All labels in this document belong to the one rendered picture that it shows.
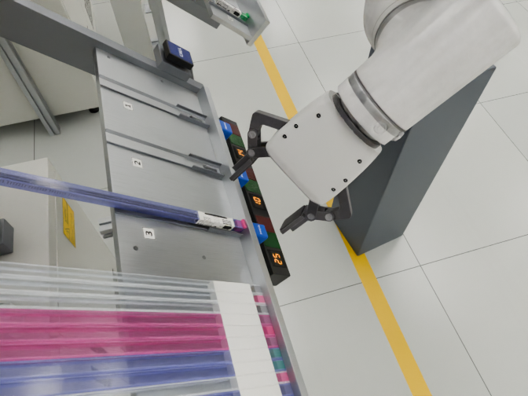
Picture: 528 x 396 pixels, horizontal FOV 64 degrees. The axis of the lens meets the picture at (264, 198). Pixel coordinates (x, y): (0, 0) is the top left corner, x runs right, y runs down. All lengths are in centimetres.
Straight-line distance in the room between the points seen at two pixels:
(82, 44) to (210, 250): 37
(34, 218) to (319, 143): 55
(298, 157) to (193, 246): 18
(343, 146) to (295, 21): 184
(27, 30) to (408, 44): 52
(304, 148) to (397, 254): 103
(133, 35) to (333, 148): 68
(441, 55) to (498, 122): 157
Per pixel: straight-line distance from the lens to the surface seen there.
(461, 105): 102
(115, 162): 56
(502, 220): 168
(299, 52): 209
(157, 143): 63
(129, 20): 103
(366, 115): 44
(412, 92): 44
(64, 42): 73
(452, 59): 43
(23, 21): 72
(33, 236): 83
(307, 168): 48
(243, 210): 62
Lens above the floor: 126
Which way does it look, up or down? 56 degrees down
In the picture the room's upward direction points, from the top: straight up
